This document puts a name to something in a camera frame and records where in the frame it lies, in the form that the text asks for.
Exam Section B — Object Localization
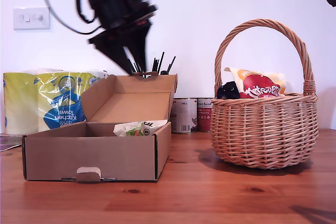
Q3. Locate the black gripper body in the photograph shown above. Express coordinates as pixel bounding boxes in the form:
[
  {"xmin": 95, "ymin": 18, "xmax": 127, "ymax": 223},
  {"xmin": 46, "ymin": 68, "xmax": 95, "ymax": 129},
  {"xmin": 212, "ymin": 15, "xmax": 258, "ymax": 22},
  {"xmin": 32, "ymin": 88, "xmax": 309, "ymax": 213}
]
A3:
[{"xmin": 88, "ymin": 0, "xmax": 158, "ymax": 45}]

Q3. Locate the white green-print egg bag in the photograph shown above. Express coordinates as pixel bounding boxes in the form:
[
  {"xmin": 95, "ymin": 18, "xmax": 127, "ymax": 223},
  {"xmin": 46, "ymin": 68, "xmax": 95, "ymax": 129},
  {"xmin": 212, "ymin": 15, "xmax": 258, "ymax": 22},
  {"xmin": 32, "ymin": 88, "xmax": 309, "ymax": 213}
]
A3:
[{"xmin": 113, "ymin": 119, "xmax": 169, "ymax": 137}]

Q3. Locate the blue chocolate orange egg bag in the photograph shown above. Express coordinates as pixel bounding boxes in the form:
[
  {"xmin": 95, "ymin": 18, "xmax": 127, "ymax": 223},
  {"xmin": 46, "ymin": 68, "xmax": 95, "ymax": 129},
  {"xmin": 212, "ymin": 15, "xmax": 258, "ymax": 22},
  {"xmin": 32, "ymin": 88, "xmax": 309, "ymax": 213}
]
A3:
[{"xmin": 216, "ymin": 81, "xmax": 241, "ymax": 100}]

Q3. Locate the red yellow Maltesers bunnies bag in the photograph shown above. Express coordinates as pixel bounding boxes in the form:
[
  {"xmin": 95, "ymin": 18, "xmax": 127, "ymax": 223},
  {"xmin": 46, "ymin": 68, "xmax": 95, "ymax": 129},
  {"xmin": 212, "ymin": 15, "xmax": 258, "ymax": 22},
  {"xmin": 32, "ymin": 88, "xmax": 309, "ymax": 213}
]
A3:
[{"xmin": 223, "ymin": 67, "xmax": 287, "ymax": 99}]

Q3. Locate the brown cardboard box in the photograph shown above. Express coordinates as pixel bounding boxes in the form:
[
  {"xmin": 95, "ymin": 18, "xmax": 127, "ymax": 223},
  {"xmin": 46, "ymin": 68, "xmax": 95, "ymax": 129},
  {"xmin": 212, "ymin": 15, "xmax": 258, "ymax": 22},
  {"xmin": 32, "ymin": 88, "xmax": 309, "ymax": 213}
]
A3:
[{"xmin": 22, "ymin": 73, "xmax": 179, "ymax": 183}]

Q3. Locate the white tin can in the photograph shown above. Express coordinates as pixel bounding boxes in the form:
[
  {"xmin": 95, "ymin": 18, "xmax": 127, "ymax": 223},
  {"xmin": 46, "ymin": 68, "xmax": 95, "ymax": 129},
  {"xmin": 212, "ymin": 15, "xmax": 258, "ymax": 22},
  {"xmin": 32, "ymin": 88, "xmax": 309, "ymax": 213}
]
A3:
[{"xmin": 172, "ymin": 98, "xmax": 198, "ymax": 134}]

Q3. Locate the red tin can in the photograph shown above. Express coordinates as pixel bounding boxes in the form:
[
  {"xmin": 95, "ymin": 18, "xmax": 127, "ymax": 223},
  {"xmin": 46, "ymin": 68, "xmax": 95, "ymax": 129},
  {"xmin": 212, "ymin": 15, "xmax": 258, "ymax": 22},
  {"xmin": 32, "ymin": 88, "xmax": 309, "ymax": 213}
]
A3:
[{"xmin": 196, "ymin": 98, "xmax": 213, "ymax": 133}]

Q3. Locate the kitchen towel roll pack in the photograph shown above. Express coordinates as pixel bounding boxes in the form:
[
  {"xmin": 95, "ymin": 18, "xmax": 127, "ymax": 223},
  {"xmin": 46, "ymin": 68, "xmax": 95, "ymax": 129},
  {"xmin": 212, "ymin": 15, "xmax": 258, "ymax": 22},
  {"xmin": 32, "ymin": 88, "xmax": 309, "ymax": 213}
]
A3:
[{"xmin": 3, "ymin": 68, "xmax": 110, "ymax": 135}]

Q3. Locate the short black arm cable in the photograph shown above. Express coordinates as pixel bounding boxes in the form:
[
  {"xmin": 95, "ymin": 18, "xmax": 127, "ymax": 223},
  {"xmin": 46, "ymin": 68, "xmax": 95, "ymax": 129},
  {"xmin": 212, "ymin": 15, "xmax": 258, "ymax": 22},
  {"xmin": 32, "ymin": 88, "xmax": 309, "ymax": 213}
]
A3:
[{"xmin": 76, "ymin": 0, "xmax": 97, "ymax": 24}]

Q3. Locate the long black arm cable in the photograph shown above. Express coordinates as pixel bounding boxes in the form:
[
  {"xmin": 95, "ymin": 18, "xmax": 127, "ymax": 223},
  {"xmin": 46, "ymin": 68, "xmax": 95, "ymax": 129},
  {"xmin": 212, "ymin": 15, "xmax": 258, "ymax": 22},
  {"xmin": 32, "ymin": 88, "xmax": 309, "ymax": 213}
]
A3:
[{"xmin": 38, "ymin": 0, "xmax": 104, "ymax": 36}]

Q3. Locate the white wall switch plate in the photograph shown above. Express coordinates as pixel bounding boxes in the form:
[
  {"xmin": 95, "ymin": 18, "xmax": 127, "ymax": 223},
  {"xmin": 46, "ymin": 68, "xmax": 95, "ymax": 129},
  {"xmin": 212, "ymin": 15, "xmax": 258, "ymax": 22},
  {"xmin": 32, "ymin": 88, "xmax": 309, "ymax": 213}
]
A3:
[{"xmin": 13, "ymin": 7, "xmax": 50, "ymax": 30}]

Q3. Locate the woven wicker basket with handle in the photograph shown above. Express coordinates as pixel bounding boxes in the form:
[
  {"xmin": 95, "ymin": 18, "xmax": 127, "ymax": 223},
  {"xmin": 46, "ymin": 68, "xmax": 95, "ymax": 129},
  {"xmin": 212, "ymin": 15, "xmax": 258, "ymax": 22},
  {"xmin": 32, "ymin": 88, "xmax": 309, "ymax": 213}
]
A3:
[{"xmin": 211, "ymin": 18, "xmax": 319, "ymax": 170}]

